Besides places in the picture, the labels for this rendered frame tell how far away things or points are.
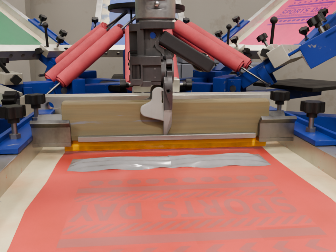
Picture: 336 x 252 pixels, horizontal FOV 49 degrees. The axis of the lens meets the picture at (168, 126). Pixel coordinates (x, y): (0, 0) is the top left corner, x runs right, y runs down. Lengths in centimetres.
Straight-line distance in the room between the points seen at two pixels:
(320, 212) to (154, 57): 38
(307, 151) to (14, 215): 51
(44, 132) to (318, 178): 49
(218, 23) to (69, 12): 185
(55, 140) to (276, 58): 67
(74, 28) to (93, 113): 413
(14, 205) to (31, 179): 10
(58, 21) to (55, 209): 441
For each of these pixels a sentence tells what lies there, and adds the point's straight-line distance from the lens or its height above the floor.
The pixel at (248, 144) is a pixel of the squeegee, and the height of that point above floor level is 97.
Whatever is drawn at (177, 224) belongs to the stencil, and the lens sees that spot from 46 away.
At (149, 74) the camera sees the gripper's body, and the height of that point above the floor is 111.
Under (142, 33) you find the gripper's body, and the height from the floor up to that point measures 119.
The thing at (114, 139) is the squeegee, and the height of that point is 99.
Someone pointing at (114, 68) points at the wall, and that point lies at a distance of 480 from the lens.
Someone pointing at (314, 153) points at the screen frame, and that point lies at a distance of 71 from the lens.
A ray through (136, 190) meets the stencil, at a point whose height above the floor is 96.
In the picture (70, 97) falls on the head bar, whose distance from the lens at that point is 96.
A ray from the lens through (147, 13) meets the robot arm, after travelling 69.
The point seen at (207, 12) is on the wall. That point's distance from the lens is 492.
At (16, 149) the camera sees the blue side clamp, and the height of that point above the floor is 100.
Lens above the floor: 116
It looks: 12 degrees down
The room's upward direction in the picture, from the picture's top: straight up
